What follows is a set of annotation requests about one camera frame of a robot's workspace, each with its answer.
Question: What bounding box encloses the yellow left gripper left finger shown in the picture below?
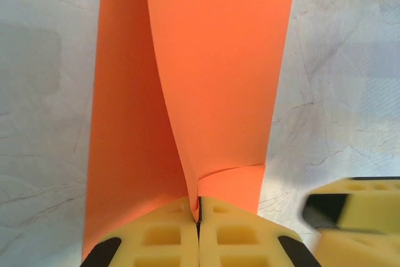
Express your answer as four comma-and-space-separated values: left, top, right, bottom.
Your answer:
79, 196, 200, 267

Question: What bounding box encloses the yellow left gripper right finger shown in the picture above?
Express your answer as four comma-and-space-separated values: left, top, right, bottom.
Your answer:
198, 196, 323, 267

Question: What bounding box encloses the orange paper sheet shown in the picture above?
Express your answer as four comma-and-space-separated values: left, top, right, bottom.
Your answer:
80, 0, 296, 263

